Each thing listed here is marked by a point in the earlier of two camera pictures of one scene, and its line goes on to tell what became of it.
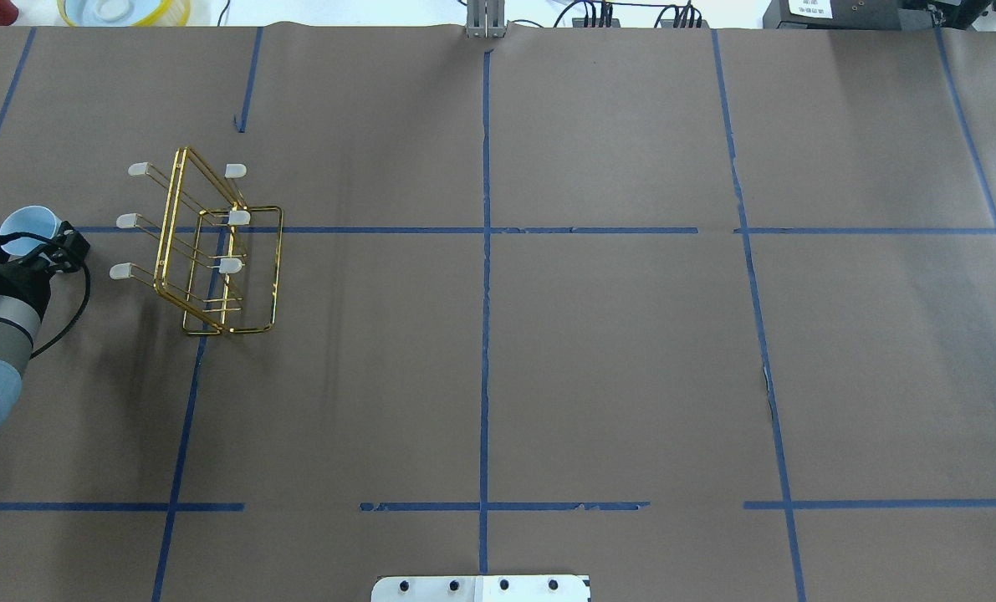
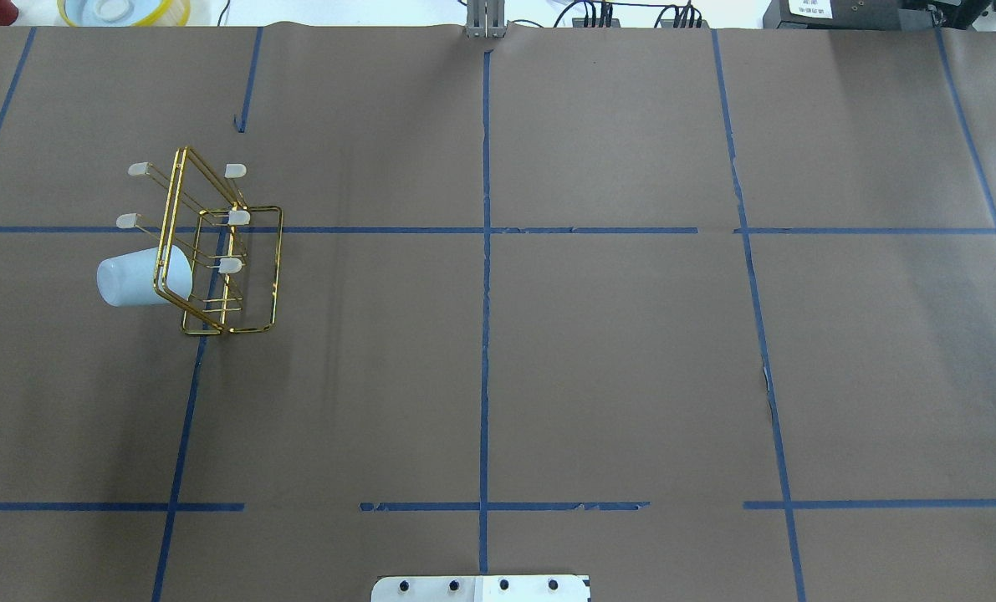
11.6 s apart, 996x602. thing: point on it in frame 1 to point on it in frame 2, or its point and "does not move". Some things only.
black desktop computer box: x=813 y=14 does not move
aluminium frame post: x=485 y=18 does not move
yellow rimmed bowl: x=125 y=12 does not move
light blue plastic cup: x=28 y=219 to x=129 y=278
